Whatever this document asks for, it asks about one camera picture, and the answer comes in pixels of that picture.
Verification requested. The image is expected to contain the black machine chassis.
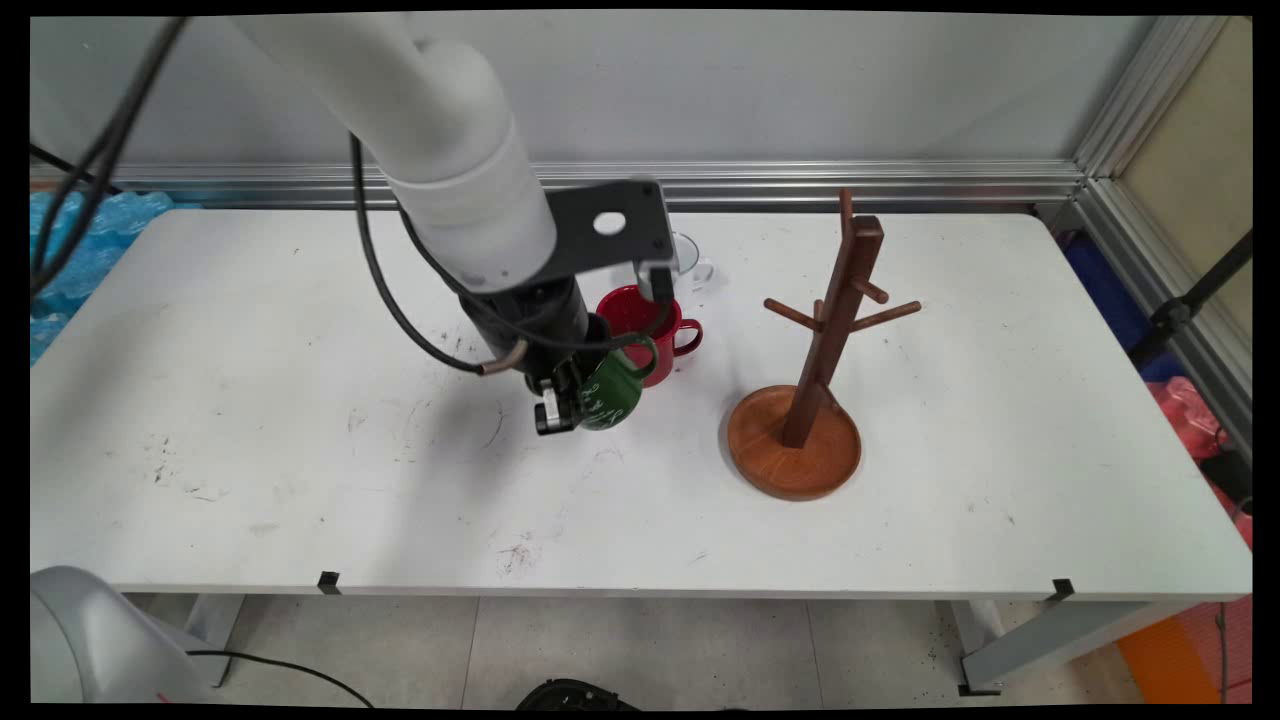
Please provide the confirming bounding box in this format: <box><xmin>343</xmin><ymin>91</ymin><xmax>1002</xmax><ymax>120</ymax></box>
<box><xmin>515</xmin><ymin>678</ymin><xmax>641</xmax><ymax>711</ymax></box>

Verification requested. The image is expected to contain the black cable with metal sleeve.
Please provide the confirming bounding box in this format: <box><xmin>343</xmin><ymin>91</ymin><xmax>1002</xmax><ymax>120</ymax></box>
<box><xmin>30</xmin><ymin>18</ymin><xmax>528</xmax><ymax>378</ymax></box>

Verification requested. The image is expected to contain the wooden mug tree stand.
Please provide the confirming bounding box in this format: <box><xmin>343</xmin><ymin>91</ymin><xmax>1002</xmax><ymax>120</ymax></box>
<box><xmin>727</xmin><ymin>188</ymin><xmax>923</xmax><ymax>503</ymax></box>

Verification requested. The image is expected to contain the blue bubble wrap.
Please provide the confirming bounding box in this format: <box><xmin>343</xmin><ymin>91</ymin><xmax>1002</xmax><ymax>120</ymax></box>
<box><xmin>30</xmin><ymin>190</ymin><xmax>201</xmax><ymax>366</ymax></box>

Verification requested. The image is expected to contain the grey table leg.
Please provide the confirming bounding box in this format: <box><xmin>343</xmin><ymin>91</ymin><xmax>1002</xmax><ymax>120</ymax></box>
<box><xmin>938</xmin><ymin>600</ymin><xmax>1196</xmax><ymax>698</ymax></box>
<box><xmin>183</xmin><ymin>595</ymin><xmax>246</xmax><ymax>689</ymax></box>

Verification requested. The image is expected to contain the black tripod stand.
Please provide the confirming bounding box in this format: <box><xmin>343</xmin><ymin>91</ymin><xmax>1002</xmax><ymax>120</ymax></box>
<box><xmin>1128</xmin><ymin>228</ymin><xmax>1253</xmax><ymax>369</ymax></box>

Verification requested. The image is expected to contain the black floor cable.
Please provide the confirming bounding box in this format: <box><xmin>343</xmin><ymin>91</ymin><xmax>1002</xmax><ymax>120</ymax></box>
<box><xmin>185</xmin><ymin>650</ymin><xmax>376</xmax><ymax>709</ymax></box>

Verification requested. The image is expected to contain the red ceramic mug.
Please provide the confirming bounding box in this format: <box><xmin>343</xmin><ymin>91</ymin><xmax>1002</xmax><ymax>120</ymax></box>
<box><xmin>596</xmin><ymin>285</ymin><xmax>704</xmax><ymax>389</ymax></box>

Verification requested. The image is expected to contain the red plastic bag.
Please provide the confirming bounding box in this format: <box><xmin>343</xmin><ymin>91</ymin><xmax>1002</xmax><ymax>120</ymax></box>
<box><xmin>1145</xmin><ymin>378</ymin><xmax>1253</xmax><ymax>549</ymax></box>

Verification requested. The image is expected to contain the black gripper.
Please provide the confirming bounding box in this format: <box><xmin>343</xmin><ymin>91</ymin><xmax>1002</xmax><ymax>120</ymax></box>
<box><xmin>470</xmin><ymin>290</ymin><xmax>609</xmax><ymax>437</ymax></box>

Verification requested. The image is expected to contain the long aluminium frame rail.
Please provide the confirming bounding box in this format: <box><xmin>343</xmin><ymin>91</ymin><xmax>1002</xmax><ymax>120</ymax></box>
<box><xmin>30</xmin><ymin>158</ymin><xmax>1089</xmax><ymax>213</ymax></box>

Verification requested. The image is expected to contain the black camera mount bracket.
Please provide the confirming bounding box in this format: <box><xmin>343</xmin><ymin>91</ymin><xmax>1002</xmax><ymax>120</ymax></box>
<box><xmin>545</xmin><ymin>180</ymin><xmax>677</xmax><ymax>293</ymax></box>

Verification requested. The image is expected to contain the blue plastic crate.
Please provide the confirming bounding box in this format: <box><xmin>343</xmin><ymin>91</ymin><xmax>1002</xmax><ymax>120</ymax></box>
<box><xmin>1062</xmin><ymin>232</ymin><xmax>1183</xmax><ymax>383</ymax></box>

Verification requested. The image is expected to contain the aluminium corner post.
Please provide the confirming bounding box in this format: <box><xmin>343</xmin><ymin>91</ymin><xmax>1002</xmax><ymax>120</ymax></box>
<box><xmin>1072</xmin><ymin>15</ymin><xmax>1233</xmax><ymax>181</ymax></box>

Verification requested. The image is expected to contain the orange plastic crate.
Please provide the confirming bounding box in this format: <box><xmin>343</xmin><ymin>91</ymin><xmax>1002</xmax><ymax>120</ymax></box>
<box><xmin>1117</xmin><ymin>598</ymin><xmax>1253</xmax><ymax>706</ymax></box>

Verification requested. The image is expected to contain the thin black cable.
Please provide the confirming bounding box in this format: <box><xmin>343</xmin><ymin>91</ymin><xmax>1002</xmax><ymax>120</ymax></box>
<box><xmin>30</xmin><ymin>145</ymin><xmax>123</xmax><ymax>194</ymax></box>

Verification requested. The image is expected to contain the short aluminium frame rail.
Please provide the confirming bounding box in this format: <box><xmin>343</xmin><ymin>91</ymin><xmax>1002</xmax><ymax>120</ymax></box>
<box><xmin>1040</xmin><ymin>178</ymin><xmax>1253</xmax><ymax>461</ymax></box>

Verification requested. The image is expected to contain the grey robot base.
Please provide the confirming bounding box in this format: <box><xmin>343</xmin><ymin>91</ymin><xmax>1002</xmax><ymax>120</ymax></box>
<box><xmin>30</xmin><ymin>565</ymin><xmax>219</xmax><ymax>706</ymax></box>

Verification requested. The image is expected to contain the black camera cable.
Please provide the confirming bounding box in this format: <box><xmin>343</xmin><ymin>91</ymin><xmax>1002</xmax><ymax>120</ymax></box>
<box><xmin>30</xmin><ymin>18</ymin><xmax>677</xmax><ymax>351</ymax></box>

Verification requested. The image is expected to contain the green mug with white print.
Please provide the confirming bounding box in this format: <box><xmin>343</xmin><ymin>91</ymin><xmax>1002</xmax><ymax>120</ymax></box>
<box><xmin>573</xmin><ymin>335</ymin><xmax>660</xmax><ymax>433</ymax></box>

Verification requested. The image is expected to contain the clear glass mug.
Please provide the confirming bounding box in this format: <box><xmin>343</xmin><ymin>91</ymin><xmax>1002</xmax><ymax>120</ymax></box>
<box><xmin>668</xmin><ymin>232</ymin><xmax>717</xmax><ymax>293</ymax></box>

